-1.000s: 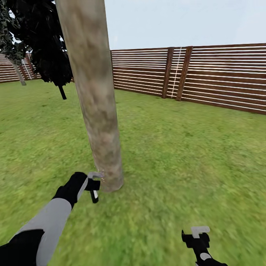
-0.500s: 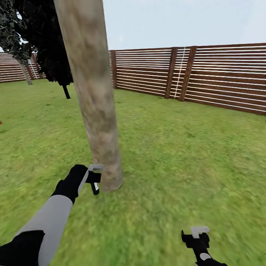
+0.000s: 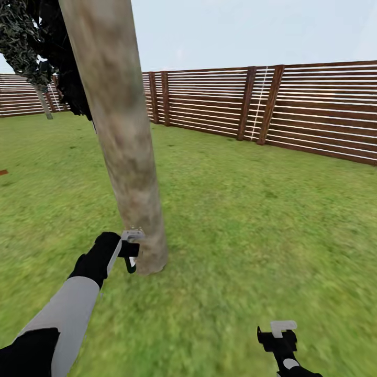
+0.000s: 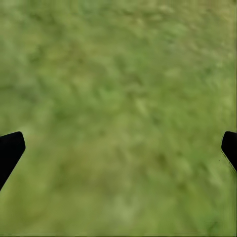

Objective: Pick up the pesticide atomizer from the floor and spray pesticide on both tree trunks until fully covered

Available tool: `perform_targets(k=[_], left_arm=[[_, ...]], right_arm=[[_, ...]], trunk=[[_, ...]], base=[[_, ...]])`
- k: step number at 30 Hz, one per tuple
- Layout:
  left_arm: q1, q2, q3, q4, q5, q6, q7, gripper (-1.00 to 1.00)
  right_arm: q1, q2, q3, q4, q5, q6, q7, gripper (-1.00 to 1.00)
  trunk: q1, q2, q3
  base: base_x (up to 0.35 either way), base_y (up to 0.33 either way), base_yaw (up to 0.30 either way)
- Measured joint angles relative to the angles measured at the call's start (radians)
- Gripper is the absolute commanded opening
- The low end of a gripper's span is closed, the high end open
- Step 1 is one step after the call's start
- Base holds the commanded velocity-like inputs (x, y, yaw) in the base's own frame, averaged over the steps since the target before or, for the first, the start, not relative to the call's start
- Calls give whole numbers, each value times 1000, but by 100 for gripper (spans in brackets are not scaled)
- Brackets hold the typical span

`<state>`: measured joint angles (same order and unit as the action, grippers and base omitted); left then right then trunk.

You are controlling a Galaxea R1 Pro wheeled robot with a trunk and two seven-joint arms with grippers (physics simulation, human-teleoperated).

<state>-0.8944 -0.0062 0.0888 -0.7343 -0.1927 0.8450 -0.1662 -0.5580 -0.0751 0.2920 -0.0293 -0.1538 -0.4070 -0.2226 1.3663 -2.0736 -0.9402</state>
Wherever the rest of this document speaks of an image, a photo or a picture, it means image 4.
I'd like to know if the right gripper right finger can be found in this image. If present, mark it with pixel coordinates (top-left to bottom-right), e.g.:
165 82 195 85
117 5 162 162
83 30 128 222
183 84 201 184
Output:
221 131 237 171

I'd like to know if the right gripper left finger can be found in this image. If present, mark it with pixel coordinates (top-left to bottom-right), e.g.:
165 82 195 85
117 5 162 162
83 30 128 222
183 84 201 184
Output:
0 131 26 191

